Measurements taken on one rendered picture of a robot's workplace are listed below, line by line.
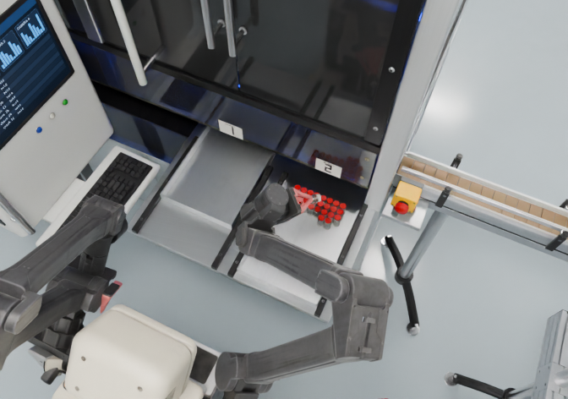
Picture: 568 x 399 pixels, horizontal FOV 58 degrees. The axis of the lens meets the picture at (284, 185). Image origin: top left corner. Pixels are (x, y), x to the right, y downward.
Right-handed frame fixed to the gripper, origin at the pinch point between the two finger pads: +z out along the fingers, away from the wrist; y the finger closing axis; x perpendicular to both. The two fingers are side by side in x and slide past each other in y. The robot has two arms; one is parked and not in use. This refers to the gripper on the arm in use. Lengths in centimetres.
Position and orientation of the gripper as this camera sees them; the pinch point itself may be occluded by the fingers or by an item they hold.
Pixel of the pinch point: (307, 199)
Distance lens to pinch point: 130.8
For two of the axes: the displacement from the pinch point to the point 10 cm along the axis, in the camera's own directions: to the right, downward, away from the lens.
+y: 5.8, -3.7, -7.2
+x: -3.7, -9.1, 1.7
